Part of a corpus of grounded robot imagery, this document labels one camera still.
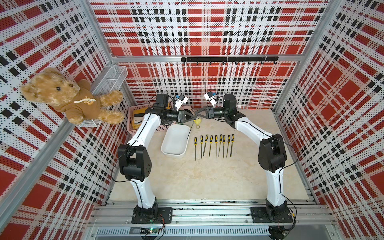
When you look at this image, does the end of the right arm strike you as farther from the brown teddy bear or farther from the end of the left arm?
the brown teddy bear

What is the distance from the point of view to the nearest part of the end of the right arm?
28.5 inches

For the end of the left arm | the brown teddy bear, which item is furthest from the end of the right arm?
the brown teddy bear
